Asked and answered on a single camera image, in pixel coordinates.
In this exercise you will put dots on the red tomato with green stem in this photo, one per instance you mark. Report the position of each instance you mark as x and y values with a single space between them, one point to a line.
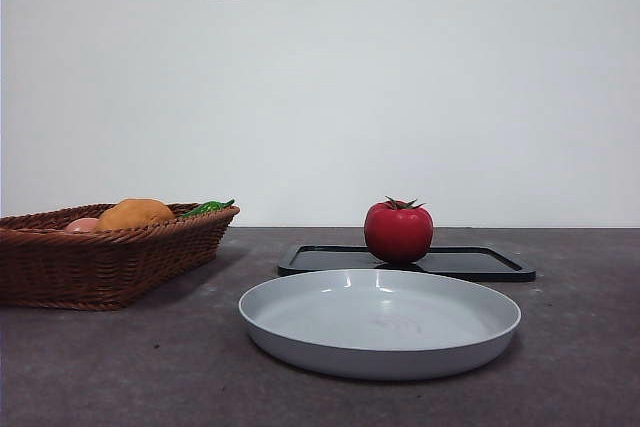
397 234

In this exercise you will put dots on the black rectangular tray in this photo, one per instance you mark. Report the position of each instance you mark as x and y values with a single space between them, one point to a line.
325 258

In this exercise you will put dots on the green pepper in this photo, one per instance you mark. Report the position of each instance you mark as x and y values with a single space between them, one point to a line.
210 207

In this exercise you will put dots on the grey round plate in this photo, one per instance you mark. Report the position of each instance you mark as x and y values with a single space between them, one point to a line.
380 327

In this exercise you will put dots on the brown wicker basket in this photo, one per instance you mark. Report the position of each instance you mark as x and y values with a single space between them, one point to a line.
100 267

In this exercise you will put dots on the pale pink round food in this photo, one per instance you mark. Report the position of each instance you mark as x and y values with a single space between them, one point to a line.
82 224

